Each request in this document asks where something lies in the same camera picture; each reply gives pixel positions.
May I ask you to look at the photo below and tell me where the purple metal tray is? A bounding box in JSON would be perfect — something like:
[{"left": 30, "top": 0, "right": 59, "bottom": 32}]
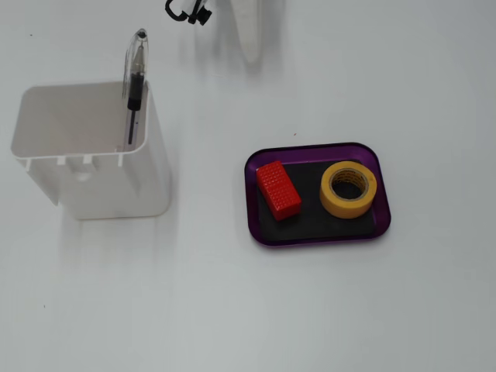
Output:
[{"left": 243, "top": 141, "right": 392, "bottom": 249}]

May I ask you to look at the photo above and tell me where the yellow masking tape roll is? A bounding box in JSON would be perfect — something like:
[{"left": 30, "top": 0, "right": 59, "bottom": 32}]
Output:
[{"left": 319, "top": 160, "right": 378, "bottom": 219}]

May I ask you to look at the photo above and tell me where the red textured block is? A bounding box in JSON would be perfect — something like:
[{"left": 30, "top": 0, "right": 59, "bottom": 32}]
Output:
[{"left": 255, "top": 160, "right": 303, "bottom": 222}]

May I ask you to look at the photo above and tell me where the clear black ballpoint pen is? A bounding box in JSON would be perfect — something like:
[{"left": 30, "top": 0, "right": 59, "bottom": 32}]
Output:
[{"left": 122, "top": 27, "right": 150, "bottom": 145}]

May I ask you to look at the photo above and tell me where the white plastic container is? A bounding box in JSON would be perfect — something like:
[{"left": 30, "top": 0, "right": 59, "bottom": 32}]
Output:
[{"left": 10, "top": 79, "right": 171, "bottom": 221}]

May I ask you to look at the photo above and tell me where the black tray mat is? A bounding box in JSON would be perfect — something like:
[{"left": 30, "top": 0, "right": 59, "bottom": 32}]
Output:
[{"left": 256, "top": 157, "right": 377, "bottom": 244}]

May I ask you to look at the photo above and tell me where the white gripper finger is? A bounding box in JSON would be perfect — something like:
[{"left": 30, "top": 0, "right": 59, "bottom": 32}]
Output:
[{"left": 231, "top": 0, "right": 286, "bottom": 65}]

